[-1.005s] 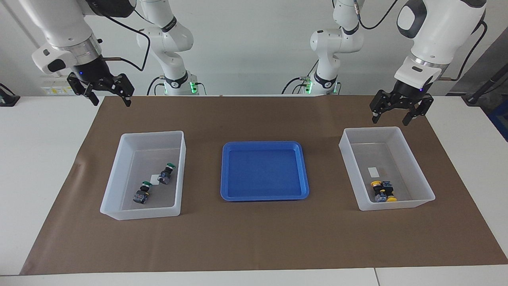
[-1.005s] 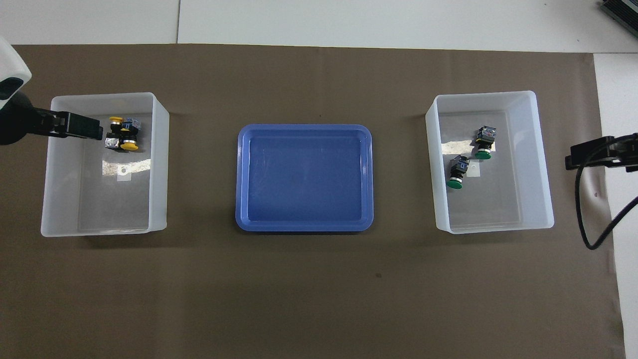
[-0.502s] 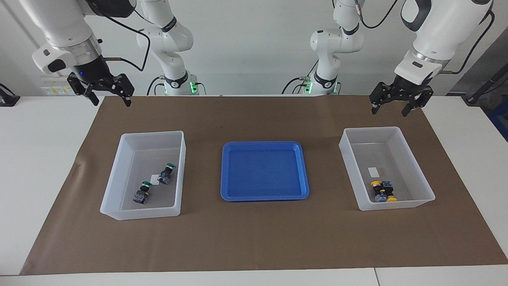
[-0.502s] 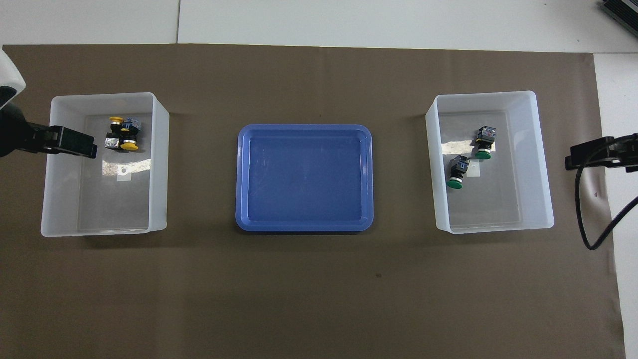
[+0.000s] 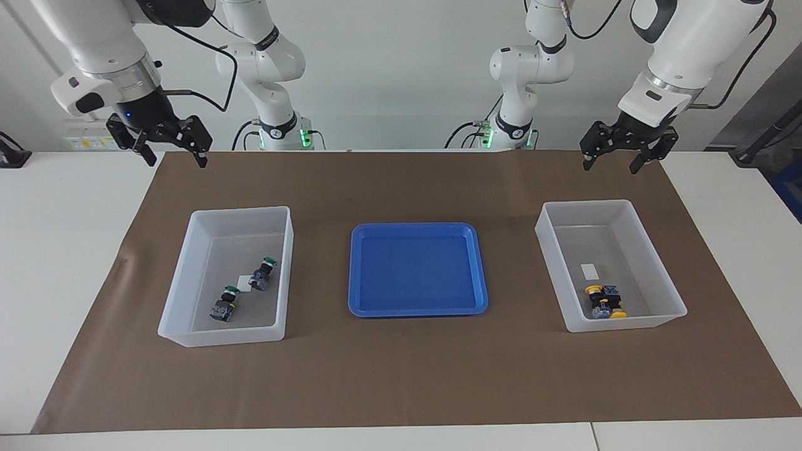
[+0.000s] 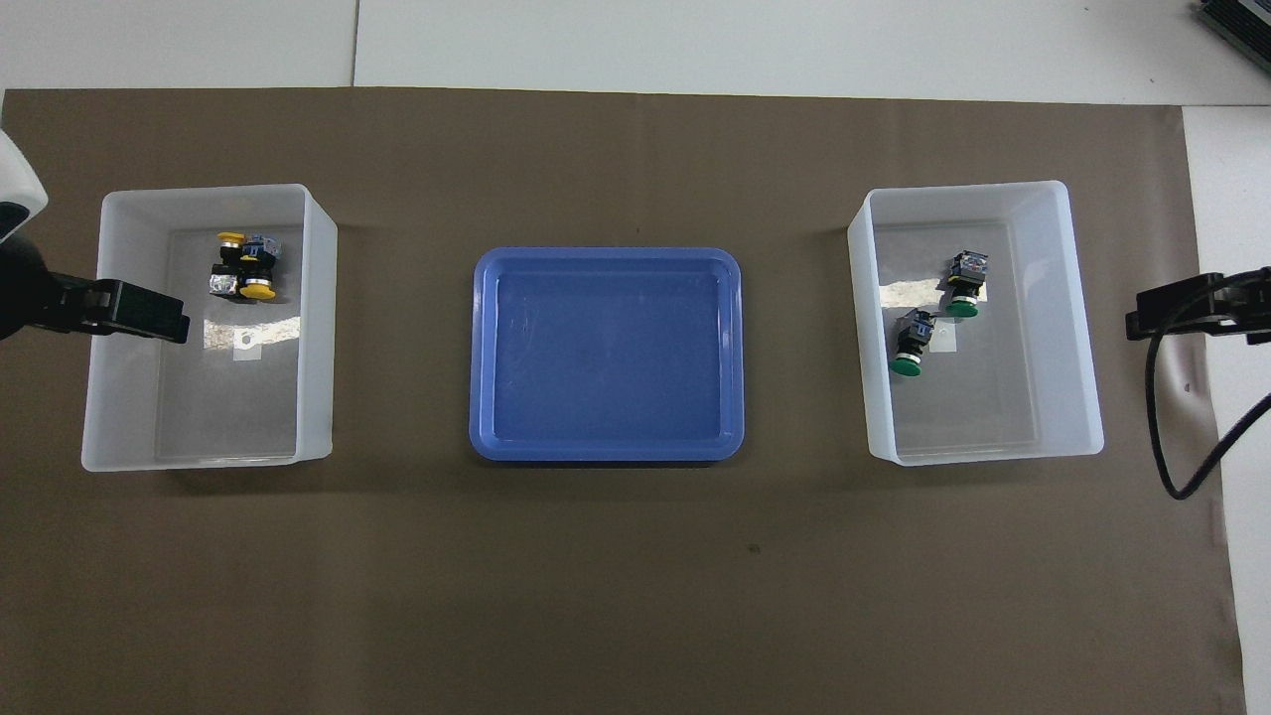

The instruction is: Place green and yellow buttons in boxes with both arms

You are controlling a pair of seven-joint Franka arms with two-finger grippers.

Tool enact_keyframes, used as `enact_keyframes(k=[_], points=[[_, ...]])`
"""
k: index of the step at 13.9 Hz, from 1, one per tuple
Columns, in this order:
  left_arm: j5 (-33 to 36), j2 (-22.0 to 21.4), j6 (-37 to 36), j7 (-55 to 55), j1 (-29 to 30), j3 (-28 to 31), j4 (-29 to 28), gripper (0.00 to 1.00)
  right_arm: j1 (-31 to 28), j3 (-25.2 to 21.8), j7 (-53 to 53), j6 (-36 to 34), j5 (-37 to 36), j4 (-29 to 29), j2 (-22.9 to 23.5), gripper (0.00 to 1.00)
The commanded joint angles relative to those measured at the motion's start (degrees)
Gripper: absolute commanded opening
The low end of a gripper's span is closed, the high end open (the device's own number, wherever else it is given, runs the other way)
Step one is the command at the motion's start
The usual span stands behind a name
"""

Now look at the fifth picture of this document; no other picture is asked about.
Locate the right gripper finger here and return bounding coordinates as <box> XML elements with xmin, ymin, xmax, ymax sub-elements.
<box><xmin>107</xmin><ymin>115</ymin><xmax>157</xmax><ymax>167</ymax></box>
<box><xmin>177</xmin><ymin>115</ymin><xmax>212</xmax><ymax>168</ymax></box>

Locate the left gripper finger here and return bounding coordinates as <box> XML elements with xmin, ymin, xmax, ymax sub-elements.
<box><xmin>630</xmin><ymin>127</ymin><xmax>679</xmax><ymax>175</ymax></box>
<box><xmin>580</xmin><ymin>122</ymin><xmax>618</xmax><ymax>171</ymax></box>

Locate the yellow push button switch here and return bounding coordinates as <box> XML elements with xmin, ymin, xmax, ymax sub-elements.
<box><xmin>585</xmin><ymin>284</ymin><xmax>612</xmax><ymax>320</ymax></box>
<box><xmin>603</xmin><ymin>284</ymin><xmax>628</xmax><ymax>320</ymax></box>

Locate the green push button switch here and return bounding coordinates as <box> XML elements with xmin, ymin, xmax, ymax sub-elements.
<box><xmin>209</xmin><ymin>286</ymin><xmax>242</xmax><ymax>323</ymax></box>
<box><xmin>248</xmin><ymin>256</ymin><xmax>278</xmax><ymax>293</ymax></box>

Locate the black pole stand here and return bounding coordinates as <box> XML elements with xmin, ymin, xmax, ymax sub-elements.
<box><xmin>730</xmin><ymin>111</ymin><xmax>802</xmax><ymax>167</ymax></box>

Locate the translucent white plastic box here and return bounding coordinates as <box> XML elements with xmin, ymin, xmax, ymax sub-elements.
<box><xmin>157</xmin><ymin>206</ymin><xmax>295</xmax><ymax>348</ymax></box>
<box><xmin>534</xmin><ymin>199</ymin><xmax>688</xmax><ymax>333</ymax></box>

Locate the blue crate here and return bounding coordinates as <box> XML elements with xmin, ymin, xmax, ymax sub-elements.
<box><xmin>769</xmin><ymin>157</ymin><xmax>802</xmax><ymax>224</ymax></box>

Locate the blue plastic tray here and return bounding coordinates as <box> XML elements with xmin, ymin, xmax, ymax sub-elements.
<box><xmin>348</xmin><ymin>222</ymin><xmax>489</xmax><ymax>318</ymax></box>

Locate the brown paper table mat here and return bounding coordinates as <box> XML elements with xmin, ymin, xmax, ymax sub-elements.
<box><xmin>31</xmin><ymin>149</ymin><xmax>802</xmax><ymax>435</ymax></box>

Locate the white wall socket box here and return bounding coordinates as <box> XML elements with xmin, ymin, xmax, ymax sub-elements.
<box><xmin>65</xmin><ymin>119</ymin><xmax>135</xmax><ymax>152</ymax></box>

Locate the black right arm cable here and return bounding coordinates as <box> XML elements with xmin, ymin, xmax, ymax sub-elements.
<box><xmin>154</xmin><ymin>16</ymin><xmax>240</xmax><ymax>113</ymax></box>

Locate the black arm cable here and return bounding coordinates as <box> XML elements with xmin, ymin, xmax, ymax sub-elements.
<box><xmin>561</xmin><ymin>0</ymin><xmax>779</xmax><ymax>112</ymax></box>
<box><xmin>154</xmin><ymin>16</ymin><xmax>240</xmax><ymax>113</ymax></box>

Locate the black clamp mount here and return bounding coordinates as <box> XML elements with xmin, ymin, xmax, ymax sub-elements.
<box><xmin>0</xmin><ymin>130</ymin><xmax>32</xmax><ymax>168</ymax></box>

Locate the black right base cable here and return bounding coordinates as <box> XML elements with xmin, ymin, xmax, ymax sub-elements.
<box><xmin>232</xmin><ymin>120</ymin><xmax>328</xmax><ymax>151</ymax></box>

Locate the black base cable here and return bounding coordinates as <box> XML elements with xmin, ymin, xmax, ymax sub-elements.
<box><xmin>444</xmin><ymin>113</ymin><xmax>502</xmax><ymax>150</ymax></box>
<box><xmin>232</xmin><ymin>120</ymin><xmax>328</xmax><ymax>151</ymax></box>

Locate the black left base cable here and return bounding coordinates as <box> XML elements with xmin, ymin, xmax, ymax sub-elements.
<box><xmin>444</xmin><ymin>113</ymin><xmax>502</xmax><ymax>150</ymax></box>

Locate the white wall cable conduit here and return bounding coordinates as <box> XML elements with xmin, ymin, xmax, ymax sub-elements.
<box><xmin>6</xmin><ymin>0</ymin><xmax>44</xmax><ymax>49</ymax></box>

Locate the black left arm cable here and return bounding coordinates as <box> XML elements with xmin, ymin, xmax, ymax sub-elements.
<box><xmin>561</xmin><ymin>0</ymin><xmax>779</xmax><ymax>112</ymax></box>

